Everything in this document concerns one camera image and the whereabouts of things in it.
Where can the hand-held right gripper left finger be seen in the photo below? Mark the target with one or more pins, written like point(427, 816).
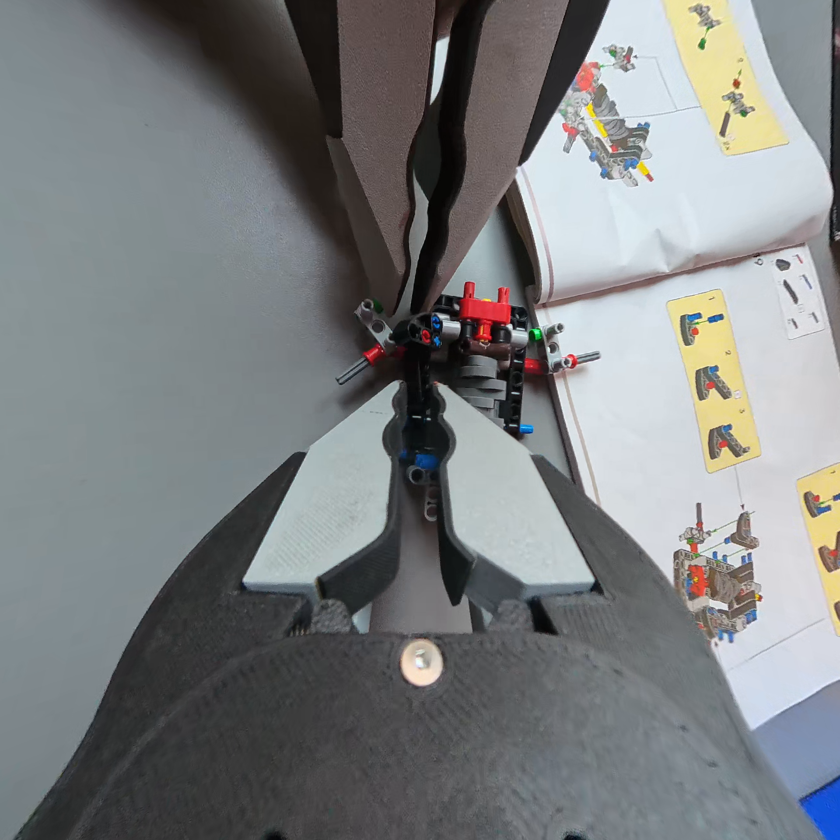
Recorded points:
point(315, 518)

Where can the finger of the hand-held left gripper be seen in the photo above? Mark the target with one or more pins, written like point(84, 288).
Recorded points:
point(380, 98)
point(505, 98)

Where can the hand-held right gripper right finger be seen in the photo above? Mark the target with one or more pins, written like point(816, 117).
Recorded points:
point(512, 518)

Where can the black lego frame assembly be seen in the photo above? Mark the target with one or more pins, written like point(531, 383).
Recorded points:
point(485, 380)

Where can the small black lego subassembly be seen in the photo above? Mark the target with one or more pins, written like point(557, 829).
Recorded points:
point(417, 328)

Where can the white instruction booklet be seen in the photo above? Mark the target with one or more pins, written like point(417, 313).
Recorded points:
point(656, 229)

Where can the blue plastic bin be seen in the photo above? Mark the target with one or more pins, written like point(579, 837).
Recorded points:
point(823, 817)

